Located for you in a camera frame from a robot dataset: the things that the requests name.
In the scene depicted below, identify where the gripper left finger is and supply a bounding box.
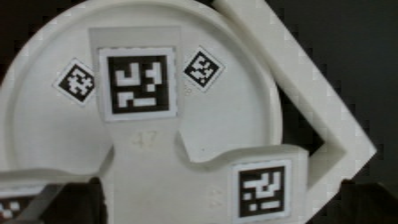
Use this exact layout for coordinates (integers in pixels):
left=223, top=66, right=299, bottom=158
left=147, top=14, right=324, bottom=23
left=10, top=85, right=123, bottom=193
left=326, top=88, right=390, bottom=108
left=17, top=178, right=109, bottom=224

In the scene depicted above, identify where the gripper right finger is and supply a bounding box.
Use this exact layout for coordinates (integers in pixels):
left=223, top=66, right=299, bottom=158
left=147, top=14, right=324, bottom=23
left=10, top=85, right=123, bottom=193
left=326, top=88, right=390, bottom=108
left=322, top=181, right=398, bottom=224

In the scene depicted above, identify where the white cross-shaped table base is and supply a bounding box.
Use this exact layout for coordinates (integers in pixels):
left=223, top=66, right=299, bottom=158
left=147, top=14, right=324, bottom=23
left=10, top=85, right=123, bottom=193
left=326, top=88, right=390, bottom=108
left=0, top=26, right=314, bottom=224

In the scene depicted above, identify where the white round table top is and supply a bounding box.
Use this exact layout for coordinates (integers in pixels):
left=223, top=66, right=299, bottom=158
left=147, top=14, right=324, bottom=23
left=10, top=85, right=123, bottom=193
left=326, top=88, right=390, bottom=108
left=0, top=0, right=282, bottom=175

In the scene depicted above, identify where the white front fence bar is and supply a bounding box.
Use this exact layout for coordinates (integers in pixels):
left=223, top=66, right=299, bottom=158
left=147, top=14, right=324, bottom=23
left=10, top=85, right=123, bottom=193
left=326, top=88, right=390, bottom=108
left=306, top=145, right=376, bottom=219

